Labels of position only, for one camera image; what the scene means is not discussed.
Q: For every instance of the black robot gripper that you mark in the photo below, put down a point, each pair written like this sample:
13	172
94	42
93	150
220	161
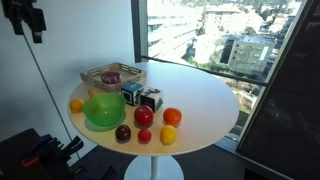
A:
20	10

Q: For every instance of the blue fabric number cube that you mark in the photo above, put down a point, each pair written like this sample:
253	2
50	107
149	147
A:
131	93

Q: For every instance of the wooden slatted tray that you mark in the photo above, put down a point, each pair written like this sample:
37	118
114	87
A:
94	72

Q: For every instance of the small yellow-orange toy fruit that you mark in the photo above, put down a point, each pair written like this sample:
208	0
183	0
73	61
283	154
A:
76	105

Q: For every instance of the yellow toy banana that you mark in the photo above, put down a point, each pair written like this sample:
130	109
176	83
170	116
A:
93	93

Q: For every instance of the purple and red fabric cube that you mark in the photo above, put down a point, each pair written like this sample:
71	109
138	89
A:
111	77

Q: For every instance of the green plastic bowl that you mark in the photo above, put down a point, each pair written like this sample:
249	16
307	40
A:
104	109

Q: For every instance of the dark purple toy plum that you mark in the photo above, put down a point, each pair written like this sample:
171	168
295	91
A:
123	133

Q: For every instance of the black white zebra fabric cube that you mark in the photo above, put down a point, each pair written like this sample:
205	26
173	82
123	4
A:
151	99

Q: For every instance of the large red toy apple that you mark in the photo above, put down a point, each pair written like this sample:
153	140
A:
143	116

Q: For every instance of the small red toy tomato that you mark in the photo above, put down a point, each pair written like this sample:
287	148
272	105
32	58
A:
144	136

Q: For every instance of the orange toy fruit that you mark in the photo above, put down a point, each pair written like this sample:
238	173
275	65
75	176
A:
172	116

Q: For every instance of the yellow toy lemon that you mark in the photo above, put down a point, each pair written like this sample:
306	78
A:
168	134

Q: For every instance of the grey apartment building outside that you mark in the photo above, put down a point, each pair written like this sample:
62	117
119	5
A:
248	55

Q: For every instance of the black panel beside window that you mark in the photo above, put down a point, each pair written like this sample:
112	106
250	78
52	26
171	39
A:
290	100

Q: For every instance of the dark window frame post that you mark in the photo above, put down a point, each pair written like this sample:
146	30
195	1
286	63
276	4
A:
136	30

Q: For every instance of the dark window rail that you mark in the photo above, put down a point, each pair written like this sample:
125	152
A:
206	70

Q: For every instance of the white table pedestal base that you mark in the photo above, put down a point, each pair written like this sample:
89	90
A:
153	168

